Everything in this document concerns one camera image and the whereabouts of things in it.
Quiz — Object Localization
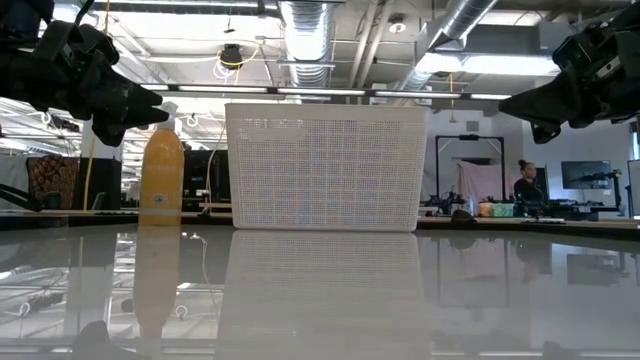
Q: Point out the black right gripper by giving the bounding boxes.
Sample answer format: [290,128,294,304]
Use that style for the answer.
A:
[498,14,640,145]

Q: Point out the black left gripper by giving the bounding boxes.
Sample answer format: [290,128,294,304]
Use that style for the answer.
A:
[0,47,170,149]

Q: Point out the white perforated laundry basket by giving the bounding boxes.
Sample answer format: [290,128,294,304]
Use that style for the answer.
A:
[224,102,431,233]

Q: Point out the black computer monitor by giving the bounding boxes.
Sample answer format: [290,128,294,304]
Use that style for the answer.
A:
[560,159,613,190]

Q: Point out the person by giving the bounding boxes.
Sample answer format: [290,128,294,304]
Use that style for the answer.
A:
[513,158,549,217]

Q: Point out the orange spray bottle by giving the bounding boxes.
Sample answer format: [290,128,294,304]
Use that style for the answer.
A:
[138,101,186,227]

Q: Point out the black cabinet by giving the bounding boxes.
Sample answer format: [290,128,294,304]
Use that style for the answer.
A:
[77,157,123,211]

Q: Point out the pink hanging cloth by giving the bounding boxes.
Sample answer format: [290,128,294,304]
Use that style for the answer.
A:
[456,159,521,204]

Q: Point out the black equipment box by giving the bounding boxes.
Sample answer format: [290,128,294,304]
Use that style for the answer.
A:
[182,148,232,201]

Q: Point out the green and white box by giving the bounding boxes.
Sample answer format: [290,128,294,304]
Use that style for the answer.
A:
[478,201,516,218]

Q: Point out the red patterned cloth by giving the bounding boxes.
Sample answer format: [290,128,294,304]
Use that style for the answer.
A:
[25,154,81,210]

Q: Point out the black round ceiling device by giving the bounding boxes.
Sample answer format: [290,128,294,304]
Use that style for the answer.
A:
[219,43,244,70]

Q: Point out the light wooden desk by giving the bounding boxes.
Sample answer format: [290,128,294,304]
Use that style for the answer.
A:
[0,201,640,227]

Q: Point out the black chair armrest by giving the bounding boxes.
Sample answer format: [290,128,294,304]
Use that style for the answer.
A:
[0,182,46,213]

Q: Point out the yellow cable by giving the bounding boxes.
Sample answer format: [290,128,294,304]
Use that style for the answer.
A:
[82,0,111,211]

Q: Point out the black metal rack frame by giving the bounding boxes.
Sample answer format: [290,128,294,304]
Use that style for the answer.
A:
[434,133,506,201]

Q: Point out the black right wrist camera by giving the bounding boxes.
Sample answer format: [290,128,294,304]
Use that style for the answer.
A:
[552,27,601,74]

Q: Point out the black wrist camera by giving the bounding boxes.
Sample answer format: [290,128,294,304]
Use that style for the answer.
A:
[552,27,601,74]
[33,19,121,69]

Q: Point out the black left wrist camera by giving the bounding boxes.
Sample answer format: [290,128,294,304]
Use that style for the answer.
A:
[33,19,121,69]

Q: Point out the silver ribbed ventilation duct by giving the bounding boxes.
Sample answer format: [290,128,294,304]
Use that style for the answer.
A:
[277,0,337,90]

